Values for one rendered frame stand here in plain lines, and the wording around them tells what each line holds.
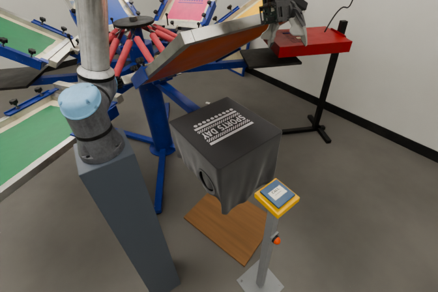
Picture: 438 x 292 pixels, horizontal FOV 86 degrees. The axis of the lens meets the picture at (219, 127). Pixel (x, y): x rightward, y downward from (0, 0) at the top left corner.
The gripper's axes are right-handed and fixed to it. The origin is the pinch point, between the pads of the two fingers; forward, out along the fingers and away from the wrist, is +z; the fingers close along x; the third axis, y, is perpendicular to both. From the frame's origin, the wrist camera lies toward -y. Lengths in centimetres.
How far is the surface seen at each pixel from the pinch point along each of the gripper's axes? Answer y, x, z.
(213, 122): 3, -56, 39
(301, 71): -200, -150, 70
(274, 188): 12, -4, 53
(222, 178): 20, -29, 55
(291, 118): -150, -132, 115
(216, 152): 16, -36, 45
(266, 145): -9, -27, 51
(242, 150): 5, -29, 47
